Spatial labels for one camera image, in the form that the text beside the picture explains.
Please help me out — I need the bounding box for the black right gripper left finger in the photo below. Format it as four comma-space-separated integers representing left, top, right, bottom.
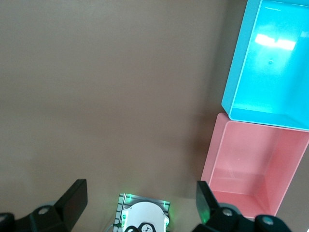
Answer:
0, 178, 88, 232

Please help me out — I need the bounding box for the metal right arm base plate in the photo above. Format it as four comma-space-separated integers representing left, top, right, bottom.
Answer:
115, 192, 171, 232

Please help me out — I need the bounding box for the blue plastic bin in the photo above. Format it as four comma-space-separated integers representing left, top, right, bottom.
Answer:
221, 0, 309, 132

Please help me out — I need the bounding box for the pink plastic bin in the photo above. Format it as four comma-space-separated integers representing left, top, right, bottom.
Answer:
200, 113, 309, 222

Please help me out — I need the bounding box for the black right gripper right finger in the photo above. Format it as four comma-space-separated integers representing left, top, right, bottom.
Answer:
193, 180, 293, 232

